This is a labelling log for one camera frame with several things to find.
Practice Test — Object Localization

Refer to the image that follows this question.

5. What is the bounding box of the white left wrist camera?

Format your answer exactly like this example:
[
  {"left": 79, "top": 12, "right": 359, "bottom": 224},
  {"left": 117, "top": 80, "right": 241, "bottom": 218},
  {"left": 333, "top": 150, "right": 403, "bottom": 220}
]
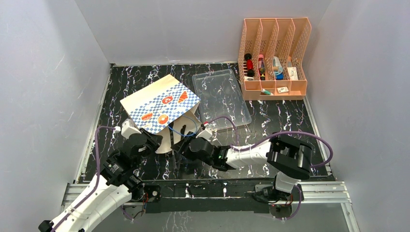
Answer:
[{"left": 114, "top": 118, "right": 141, "bottom": 139}]

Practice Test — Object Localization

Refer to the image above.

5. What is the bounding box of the aluminium front rail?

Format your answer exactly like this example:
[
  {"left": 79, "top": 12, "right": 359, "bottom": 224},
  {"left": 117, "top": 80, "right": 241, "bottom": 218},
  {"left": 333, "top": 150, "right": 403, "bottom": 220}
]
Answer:
[{"left": 61, "top": 181, "right": 352, "bottom": 206}]

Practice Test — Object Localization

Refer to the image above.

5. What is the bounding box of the green tipped tube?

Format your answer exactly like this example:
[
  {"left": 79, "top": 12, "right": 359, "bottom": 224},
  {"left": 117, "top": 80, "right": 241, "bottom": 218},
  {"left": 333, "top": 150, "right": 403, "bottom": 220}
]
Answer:
[{"left": 261, "top": 88, "right": 274, "bottom": 96}]

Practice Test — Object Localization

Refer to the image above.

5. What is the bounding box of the white small box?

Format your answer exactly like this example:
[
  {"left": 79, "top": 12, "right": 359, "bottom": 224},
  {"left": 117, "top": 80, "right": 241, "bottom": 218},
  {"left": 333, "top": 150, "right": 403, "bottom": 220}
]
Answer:
[{"left": 287, "top": 56, "right": 298, "bottom": 81}]

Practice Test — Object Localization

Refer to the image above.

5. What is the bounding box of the clear plastic tray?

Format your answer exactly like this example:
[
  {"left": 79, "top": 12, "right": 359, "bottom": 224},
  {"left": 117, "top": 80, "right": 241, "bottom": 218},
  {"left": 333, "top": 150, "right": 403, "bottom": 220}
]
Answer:
[{"left": 192, "top": 69, "right": 252, "bottom": 131}]

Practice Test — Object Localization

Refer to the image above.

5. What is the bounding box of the blue tape roll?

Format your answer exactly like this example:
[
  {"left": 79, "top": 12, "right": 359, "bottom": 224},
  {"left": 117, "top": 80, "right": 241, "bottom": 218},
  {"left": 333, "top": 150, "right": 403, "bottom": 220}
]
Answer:
[{"left": 272, "top": 56, "right": 284, "bottom": 80}]

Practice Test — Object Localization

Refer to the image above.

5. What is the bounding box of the red pink bottle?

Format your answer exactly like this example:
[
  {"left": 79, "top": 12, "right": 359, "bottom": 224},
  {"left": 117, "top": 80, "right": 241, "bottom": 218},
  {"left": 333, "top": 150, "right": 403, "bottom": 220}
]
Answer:
[{"left": 258, "top": 54, "right": 266, "bottom": 81}]

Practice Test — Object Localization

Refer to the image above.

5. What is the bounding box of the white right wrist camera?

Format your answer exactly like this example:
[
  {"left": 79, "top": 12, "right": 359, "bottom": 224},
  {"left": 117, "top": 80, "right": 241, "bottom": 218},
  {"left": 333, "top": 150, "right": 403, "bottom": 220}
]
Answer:
[{"left": 196, "top": 121, "right": 213, "bottom": 141}]

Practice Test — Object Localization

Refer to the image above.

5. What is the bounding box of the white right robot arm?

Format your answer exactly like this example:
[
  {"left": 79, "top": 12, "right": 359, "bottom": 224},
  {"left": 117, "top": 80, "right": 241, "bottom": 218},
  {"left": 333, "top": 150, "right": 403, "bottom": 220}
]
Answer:
[{"left": 171, "top": 132, "right": 312, "bottom": 203}]

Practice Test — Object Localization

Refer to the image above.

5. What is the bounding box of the peach desk file organizer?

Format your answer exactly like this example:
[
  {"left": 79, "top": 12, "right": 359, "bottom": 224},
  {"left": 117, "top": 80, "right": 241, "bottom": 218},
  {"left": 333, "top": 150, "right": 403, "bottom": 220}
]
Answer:
[{"left": 238, "top": 17, "right": 311, "bottom": 101}]

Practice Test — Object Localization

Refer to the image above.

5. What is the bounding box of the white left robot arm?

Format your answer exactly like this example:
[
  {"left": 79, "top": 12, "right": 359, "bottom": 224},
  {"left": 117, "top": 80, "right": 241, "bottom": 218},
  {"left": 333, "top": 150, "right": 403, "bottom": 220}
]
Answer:
[{"left": 38, "top": 129, "right": 162, "bottom": 232}]

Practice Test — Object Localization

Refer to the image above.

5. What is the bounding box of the red black dumbbell toy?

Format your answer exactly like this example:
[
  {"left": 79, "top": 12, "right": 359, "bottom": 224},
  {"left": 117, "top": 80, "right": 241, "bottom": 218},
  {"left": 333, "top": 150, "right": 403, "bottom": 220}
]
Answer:
[{"left": 244, "top": 53, "right": 255, "bottom": 77}]

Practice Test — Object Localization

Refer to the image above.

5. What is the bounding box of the checkered paper bread bag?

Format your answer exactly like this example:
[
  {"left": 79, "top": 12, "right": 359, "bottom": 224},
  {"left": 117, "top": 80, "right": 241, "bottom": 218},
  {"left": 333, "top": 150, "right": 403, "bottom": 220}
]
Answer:
[{"left": 120, "top": 74, "right": 201, "bottom": 154}]

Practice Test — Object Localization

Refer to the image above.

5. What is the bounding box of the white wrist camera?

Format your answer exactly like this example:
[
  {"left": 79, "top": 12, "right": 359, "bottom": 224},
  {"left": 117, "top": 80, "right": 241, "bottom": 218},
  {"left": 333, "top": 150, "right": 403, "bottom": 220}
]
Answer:
[
  {"left": 114, "top": 118, "right": 141, "bottom": 139},
  {"left": 196, "top": 121, "right": 213, "bottom": 141}
]

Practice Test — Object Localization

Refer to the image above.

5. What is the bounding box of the small white card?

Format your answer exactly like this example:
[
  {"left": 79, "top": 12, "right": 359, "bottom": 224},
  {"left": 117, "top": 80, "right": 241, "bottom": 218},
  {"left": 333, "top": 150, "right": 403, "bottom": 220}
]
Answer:
[{"left": 277, "top": 87, "right": 289, "bottom": 94}]

